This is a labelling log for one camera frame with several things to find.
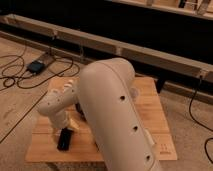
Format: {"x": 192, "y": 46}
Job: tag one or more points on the black power adapter box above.
{"x": 35, "y": 67}

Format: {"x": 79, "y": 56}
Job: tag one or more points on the wooden table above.
{"x": 84, "y": 152}

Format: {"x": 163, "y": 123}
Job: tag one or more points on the white ceramic cup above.
{"x": 134, "y": 93}

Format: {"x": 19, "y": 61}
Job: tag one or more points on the white plastic bottle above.
{"x": 68, "y": 85}

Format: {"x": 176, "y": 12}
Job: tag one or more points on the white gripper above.
{"x": 59, "y": 122}

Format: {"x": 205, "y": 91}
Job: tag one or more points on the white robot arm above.
{"x": 102, "y": 90}

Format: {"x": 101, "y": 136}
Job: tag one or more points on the dark ceramic bowl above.
{"x": 80, "y": 111}

